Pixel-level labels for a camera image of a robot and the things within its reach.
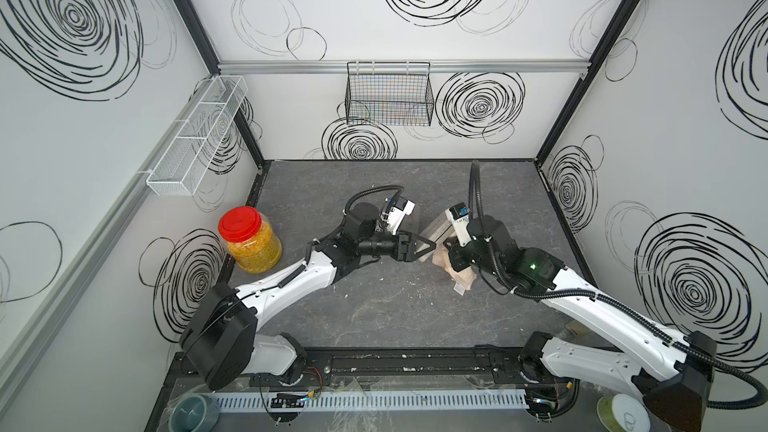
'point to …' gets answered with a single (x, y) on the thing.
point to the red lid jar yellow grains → (253, 243)
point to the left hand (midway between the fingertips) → (430, 247)
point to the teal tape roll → (193, 413)
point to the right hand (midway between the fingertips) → (446, 243)
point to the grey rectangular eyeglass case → (437, 232)
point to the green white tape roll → (621, 413)
